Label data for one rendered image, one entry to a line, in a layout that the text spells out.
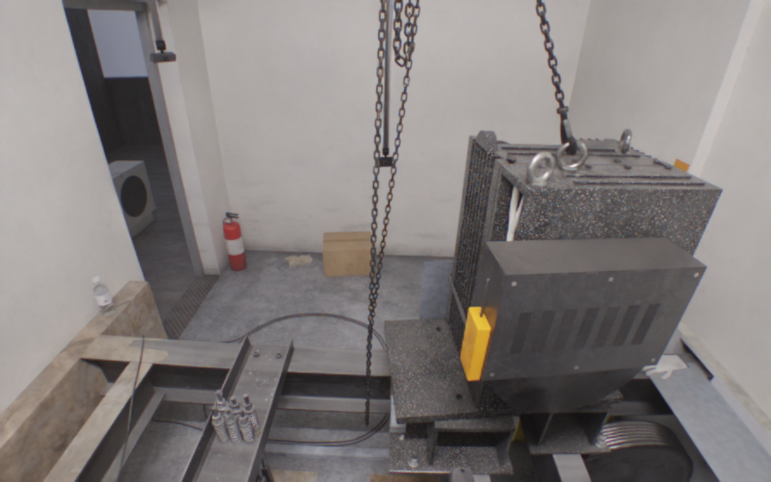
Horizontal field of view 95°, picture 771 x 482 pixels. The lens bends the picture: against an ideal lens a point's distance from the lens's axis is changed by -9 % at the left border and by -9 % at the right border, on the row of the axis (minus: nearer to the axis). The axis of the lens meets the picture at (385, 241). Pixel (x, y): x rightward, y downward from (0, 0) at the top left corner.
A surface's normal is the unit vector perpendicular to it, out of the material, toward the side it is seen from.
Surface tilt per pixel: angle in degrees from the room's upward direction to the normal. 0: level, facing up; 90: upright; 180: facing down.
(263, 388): 0
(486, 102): 90
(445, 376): 0
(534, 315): 90
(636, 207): 90
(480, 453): 0
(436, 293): 90
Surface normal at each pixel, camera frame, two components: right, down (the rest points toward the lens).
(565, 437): 0.03, -0.87
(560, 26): -0.02, 0.49
